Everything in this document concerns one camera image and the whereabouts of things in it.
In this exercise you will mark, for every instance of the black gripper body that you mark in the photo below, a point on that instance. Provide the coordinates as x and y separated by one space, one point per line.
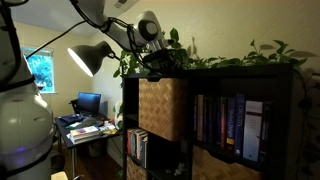
161 58

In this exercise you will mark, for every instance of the black cube shelf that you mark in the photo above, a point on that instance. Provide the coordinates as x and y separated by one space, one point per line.
186 71

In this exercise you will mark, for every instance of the brown spine book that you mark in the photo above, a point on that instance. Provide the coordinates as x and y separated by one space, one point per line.
200 116

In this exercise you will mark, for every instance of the white rounded object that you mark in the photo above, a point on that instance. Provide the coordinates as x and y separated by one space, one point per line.
118 115

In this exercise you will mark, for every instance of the grey desk lamp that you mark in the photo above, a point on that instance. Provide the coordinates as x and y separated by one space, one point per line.
90 56

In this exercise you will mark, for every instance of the dark spine book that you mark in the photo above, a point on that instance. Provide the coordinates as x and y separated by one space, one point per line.
208 118

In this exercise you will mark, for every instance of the black computer monitor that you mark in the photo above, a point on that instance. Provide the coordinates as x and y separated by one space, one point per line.
88 104

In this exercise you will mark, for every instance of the maroon spine book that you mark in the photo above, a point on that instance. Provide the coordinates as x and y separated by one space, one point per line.
223 120

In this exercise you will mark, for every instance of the red spine book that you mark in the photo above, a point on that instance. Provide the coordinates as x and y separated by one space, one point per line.
128 141

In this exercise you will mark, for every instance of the small yellow box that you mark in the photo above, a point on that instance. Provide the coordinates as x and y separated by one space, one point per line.
110 131

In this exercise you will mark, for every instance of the blue spine book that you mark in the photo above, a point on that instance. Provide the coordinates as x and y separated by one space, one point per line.
132 143

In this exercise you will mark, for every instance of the white spine book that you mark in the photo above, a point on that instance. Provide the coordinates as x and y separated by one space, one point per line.
140 148

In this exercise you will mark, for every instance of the blue book yellow label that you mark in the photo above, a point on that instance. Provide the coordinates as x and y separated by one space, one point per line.
231 120

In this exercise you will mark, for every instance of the navy hardcover book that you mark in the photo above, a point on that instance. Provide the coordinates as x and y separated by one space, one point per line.
145 151

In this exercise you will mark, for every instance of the black keyboard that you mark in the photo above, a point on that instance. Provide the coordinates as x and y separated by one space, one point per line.
88 122

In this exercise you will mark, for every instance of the green pothos plant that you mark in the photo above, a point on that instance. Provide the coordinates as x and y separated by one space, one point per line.
260 60

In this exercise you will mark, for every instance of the blue circuits book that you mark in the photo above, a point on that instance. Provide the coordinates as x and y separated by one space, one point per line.
239 123

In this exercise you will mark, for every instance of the stacked white book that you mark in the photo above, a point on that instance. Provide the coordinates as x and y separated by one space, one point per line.
85 136

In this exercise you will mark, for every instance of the pale round stone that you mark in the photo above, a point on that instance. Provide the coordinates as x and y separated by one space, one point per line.
177 172
181 165

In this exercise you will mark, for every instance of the blue folded cloth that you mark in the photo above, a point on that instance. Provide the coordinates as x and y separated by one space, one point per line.
70 118

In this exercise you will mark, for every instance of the white book maroon band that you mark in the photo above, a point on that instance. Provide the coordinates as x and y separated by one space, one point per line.
252 133

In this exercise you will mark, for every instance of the dark desk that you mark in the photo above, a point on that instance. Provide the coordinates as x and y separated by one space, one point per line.
63 136

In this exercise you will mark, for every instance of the black spine book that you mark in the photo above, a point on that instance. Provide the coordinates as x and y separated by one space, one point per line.
265 133

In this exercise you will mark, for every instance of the beige wooden block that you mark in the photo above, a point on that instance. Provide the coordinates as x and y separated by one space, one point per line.
59 176

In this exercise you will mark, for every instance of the window with white frame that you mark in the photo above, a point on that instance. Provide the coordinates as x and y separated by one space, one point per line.
41 71

